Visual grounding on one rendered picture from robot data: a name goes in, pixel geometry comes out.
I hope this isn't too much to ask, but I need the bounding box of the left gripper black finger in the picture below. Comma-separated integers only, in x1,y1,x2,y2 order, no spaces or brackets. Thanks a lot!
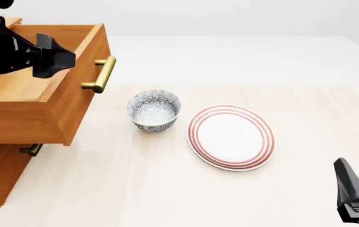
50,37,77,73

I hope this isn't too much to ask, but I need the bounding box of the closed wooden drawer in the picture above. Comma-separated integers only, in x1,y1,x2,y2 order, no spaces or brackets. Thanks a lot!
0,143,43,209

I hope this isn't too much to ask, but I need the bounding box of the long brass drawer handle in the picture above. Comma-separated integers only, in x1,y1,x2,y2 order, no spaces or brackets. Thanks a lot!
80,55,117,95

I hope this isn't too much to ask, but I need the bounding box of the white plate with red rings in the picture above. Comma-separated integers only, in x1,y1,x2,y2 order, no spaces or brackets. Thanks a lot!
185,104,276,172

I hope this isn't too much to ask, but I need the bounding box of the wide wooden drawer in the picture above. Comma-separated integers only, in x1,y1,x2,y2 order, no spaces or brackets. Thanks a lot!
0,23,113,147

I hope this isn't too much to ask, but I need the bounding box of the blue white patterned bowl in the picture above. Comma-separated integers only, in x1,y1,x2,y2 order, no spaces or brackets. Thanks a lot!
126,89,182,132

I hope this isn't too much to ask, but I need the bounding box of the short-looking brass drawer handle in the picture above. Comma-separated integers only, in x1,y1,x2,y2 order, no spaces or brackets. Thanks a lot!
19,143,44,157

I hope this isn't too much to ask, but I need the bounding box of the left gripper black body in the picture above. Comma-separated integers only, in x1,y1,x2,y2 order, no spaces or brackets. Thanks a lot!
32,46,56,79

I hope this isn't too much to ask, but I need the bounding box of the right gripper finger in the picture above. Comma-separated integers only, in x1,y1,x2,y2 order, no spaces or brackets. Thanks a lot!
333,157,359,207

